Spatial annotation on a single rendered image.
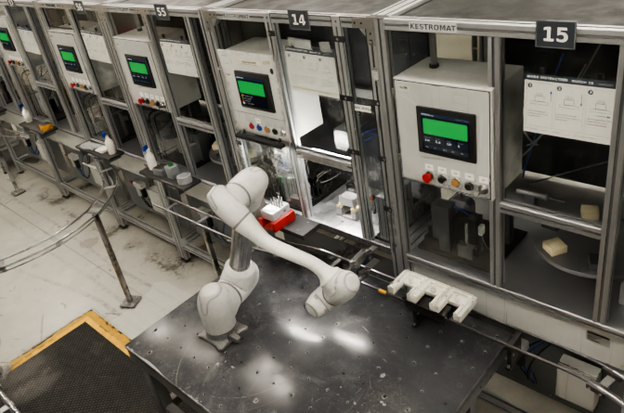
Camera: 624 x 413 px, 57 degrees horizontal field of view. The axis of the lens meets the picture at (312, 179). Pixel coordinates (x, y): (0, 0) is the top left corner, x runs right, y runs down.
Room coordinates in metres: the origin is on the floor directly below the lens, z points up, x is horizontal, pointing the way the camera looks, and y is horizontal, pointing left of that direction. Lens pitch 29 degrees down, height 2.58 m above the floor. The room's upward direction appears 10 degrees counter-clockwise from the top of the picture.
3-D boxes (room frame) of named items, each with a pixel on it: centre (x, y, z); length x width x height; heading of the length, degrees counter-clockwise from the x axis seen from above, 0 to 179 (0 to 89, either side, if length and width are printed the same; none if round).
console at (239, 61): (2.88, 0.13, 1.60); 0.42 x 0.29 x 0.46; 43
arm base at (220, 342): (2.11, 0.55, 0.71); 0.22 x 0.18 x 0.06; 43
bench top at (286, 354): (1.98, 0.16, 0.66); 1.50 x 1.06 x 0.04; 43
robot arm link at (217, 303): (2.14, 0.55, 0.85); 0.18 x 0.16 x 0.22; 148
